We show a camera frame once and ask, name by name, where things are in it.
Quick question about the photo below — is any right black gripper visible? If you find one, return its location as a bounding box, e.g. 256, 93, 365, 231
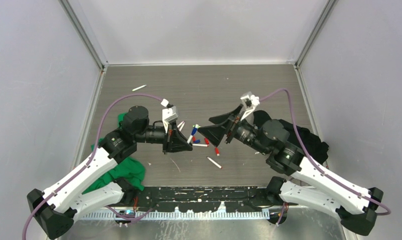
197, 104, 269, 155

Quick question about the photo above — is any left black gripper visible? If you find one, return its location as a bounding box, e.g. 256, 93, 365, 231
134, 121, 192, 155

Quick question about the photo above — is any green white pen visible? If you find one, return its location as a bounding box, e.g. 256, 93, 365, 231
132, 84, 147, 92

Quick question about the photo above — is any blue capped white pen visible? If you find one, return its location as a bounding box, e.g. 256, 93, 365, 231
187, 124, 200, 144

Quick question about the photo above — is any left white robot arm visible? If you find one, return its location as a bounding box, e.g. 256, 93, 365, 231
26, 104, 193, 240

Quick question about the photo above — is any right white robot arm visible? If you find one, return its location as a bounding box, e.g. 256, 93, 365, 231
198, 107, 384, 236

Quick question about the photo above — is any green cloth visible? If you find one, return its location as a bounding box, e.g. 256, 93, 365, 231
82, 113, 146, 195

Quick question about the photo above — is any black daisy cloth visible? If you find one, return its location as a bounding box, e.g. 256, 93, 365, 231
253, 110, 329, 165

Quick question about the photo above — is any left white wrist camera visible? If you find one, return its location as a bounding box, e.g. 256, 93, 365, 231
160, 98, 179, 133

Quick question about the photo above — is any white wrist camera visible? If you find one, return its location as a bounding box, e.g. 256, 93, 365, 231
240, 91, 260, 121
160, 98, 179, 133

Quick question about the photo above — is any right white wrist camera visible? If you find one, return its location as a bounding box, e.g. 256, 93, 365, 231
240, 91, 260, 121

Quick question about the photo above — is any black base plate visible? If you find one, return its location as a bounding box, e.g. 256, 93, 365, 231
103, 186, 299, 214

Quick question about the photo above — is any slotted cable duct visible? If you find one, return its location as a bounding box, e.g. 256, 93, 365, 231
82, 209, 270, 221

